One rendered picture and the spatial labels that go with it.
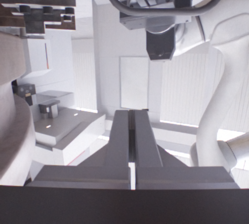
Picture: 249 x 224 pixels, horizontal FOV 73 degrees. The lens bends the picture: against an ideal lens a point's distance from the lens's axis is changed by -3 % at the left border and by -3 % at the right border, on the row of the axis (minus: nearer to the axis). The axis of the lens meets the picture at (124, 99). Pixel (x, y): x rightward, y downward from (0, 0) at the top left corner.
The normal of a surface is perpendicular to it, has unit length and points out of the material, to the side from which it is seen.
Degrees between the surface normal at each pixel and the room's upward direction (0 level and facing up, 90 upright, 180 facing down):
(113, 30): 90
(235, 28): 79
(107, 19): 90
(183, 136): 90
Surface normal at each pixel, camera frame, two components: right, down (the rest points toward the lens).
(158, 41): -0.40, 0.05
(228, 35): -0.36, 0.51
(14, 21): 0.69, 0.19
